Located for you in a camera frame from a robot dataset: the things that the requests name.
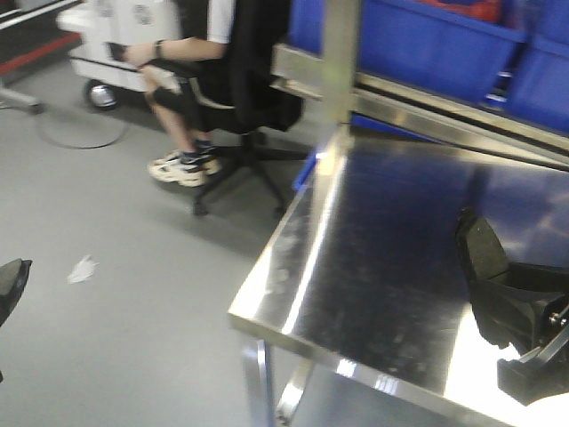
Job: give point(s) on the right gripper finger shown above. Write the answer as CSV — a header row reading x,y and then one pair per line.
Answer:
x,y
541,373

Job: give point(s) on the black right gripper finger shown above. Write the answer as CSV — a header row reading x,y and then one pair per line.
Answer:
x,y
523,306

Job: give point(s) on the grey brake pad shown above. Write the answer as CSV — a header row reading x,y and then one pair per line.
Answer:
x,y
481,257
14,277

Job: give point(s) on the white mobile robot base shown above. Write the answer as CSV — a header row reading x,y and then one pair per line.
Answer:
x,y
106,28

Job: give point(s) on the blue plastic bin right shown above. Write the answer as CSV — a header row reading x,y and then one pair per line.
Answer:
x,y
538,89

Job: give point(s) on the blue plastic bin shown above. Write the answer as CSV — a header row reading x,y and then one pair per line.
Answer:
x,y
412,43
538,89

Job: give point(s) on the blue plastic bin left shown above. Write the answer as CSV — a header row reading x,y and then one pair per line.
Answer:
x,y
412,43

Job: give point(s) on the black office chair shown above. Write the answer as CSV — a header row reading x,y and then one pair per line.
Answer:
x,y
258,26

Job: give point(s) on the person in beige shorts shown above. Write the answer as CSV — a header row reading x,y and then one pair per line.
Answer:
x,y
184,78

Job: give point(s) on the crumpled white paper scrap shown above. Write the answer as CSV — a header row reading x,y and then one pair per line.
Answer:
x,y
83,270

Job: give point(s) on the stainless steel rack frame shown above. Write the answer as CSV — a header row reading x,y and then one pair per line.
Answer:
x,y
400,89

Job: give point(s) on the red conveyor frame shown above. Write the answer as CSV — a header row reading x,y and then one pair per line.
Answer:
x,y
29,32

